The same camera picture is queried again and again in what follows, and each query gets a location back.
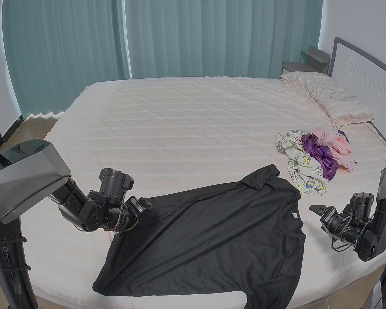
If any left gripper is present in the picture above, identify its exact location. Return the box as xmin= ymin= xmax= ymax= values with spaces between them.
xmin=114 ymin=204 xmax=139 ymax=236

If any white printed garment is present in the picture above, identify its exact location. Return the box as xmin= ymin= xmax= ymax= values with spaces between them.
xmin=275 ymin=129 xmax=329 ymax=196

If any bed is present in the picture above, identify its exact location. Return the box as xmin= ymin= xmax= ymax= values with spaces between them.
xmin=19 ymin=37 xmax=386 ymax=309

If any black T-shirt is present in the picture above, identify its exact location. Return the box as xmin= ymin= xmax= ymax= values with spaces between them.
xmin=92 ymin=164 xmax=307 ymax=309

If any cream pillow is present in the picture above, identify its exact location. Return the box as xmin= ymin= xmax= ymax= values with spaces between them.
xmin=280 ymin=71 xmax=375 ymax=129

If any blue-green curtain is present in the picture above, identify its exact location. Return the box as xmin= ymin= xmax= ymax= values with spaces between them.
xmin=2 ymin=0 xmax=131 ymax=121
xmin=121 ymin=0 xmax=324 ymax=80

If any pink garment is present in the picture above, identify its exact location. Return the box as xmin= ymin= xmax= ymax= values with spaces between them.
xmin=312 ymin=127 xmax=355 ymax=174

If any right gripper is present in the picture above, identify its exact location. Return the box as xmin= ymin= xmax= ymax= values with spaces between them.
xmin=309 ymin=205 xmax=353 ymax=238

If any grey bedside table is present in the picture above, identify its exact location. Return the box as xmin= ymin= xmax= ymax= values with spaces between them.
xmin=282 ymin=45 xmax=331 ymax=76

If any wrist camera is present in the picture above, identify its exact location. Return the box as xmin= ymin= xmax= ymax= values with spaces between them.
xmin=320 ymin=206 xmax=338 ymax=225
xmin=129 ymin=196 xmax=154 ymax=216

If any purple garment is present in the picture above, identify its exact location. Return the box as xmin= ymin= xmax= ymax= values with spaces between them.
xmin=301 ymin=131 xmax=347 ymax=181

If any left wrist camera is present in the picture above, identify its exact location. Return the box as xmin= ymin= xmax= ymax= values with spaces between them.
xmin=129 ymin=196 xmax=154 ymax=216

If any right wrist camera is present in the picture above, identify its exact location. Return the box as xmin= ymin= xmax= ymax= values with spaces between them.
xmin=320 ymin=206 xmax=338 ymax=225

